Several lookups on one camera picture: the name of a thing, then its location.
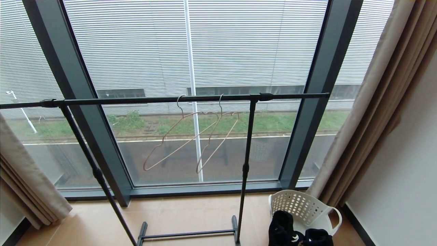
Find black garment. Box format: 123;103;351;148
302;228;334;246
268;210;305;246

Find pink clothes hanger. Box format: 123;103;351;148
196;94;239;174
143;95;221;172

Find black clothes rack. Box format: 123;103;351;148
0;92;330;246

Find white laundry basket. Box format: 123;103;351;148
268;190;342;240

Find window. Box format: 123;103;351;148
0;0;395;207

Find beige curtain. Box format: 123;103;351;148
0;114;73;230
306;0;437;207

